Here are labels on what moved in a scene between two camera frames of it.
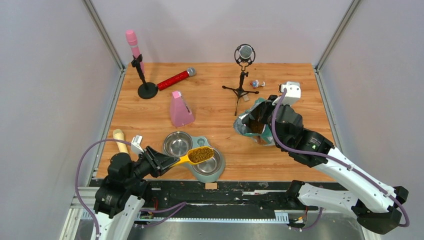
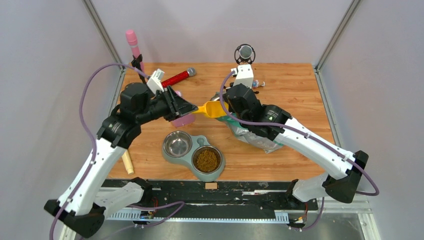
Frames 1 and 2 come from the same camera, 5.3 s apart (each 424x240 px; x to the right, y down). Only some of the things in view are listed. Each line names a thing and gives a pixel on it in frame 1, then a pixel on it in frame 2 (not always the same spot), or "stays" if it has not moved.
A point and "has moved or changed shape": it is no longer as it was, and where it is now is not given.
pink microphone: x=132 y=40 stays
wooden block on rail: x=211 y=186 stays
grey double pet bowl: x=178 y=143 stays
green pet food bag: x=253 y=123 has moved or changed shape
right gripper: x=267 y=105 to x=230 y=108
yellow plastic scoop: x=196 y=155 to x=213 y=109
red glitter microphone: x=190 y=72 stays
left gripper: x=159 y=163 to x=177 y=106
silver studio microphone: x=244 y=53 stays
